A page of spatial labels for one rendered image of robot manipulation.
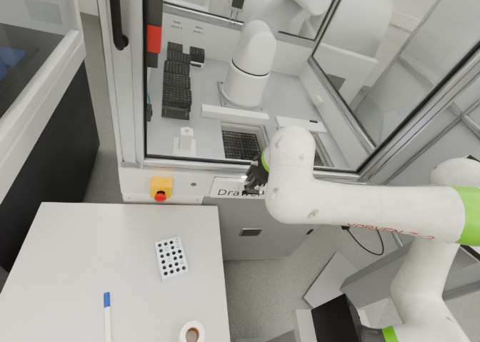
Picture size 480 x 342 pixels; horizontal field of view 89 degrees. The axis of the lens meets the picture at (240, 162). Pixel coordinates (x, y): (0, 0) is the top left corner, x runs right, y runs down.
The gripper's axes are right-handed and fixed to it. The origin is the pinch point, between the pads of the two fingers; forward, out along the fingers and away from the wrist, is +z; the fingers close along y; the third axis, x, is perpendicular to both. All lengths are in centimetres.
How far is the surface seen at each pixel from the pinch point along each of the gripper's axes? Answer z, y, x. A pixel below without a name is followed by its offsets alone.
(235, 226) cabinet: 39.4, 9.8, 7.4
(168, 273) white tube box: 5.0, 28.3, -25.4
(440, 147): 36, -50, 178
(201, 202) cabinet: 19.8, 2.1, -13.3
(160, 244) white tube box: 9.2, 19.2, -28.6
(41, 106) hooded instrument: 18, -34, -77
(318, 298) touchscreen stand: 77, 51, 75
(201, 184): 7.4, -2.0, -15.2
